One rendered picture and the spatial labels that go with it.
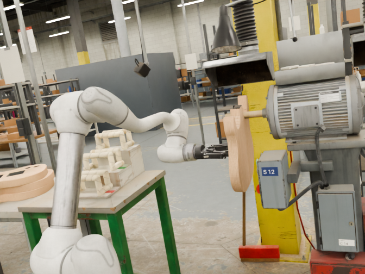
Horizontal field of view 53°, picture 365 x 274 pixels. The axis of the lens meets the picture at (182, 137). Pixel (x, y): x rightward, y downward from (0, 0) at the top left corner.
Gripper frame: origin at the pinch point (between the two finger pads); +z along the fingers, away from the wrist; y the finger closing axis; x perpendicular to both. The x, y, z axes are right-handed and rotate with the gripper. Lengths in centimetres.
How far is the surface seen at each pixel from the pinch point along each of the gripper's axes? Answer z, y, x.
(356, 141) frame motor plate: 53, 6, 4
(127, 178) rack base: -66, -1, -14
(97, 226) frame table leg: -108, -14, -57
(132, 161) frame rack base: -66, -11, -8
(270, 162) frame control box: 21.4, 29.4, 6.3
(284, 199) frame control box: 25.5, 31.4, -8.9
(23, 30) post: -275, -179, 85
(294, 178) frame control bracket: 29.0, 23.6, -3.5
